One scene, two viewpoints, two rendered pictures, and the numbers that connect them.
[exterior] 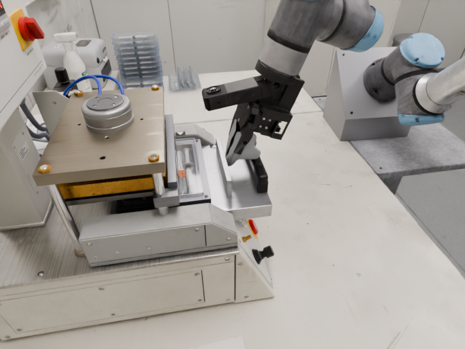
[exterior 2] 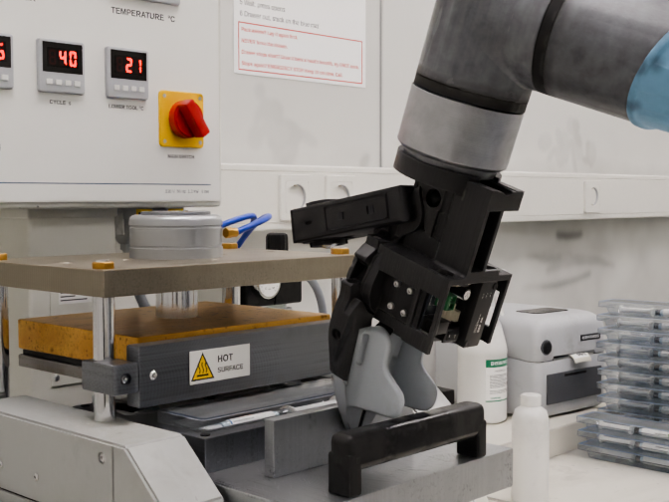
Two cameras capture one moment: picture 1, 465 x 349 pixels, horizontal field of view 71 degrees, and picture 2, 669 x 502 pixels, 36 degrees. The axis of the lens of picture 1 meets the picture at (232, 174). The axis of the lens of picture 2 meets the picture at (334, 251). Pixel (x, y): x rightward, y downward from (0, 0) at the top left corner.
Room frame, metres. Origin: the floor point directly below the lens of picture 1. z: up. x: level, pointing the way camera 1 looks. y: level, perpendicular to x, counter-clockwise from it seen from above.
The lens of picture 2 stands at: (0.07, -0.58, 1.16)
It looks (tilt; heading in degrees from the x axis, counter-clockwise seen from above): 3 degrees down; 53
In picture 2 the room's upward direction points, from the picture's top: straight up
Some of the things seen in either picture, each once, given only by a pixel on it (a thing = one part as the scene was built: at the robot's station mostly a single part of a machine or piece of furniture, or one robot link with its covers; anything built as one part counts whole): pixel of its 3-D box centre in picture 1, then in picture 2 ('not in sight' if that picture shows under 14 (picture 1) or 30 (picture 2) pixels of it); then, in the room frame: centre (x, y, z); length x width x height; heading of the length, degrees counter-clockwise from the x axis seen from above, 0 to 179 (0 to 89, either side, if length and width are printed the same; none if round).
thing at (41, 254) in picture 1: (114, 201); not in sight; (0.49, 0.24, 0.93); 0.46 x 0.35 x 0.01; 100
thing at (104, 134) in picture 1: (97, 130); (172, 283); (0.51, 0.24, 1.08); 0.31 x 0.24 x 0.13; 10
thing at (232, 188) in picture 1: (188, 176); (275, 440); (0.51, 0.09, 0.97); 0.30 x 0.22 x 0.08; 100
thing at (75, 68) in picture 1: (75, 66); (484, 344); (1.28, 0.63, 0.92); 0.09 x 0.08 x 0.25; 107
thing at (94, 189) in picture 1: (117, 140); (184, 307); (0.50, 0.21, 1.07); 0.22 x 0.17 x 0.10; 10
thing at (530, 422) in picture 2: not in sight; (530, 447); (1.11, 0.37, 0.82); 0.05 x 0.05 x 0.14
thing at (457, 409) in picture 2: (254, 161); (412, 444); (0.54, -0.05, 0.99); 0.15 x 0.02 x 0.04; 10
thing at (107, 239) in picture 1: (163, 233); (85, 469); (0.37, 0.12, 0.97); 0.25 x 0.05 x 0.07; 100
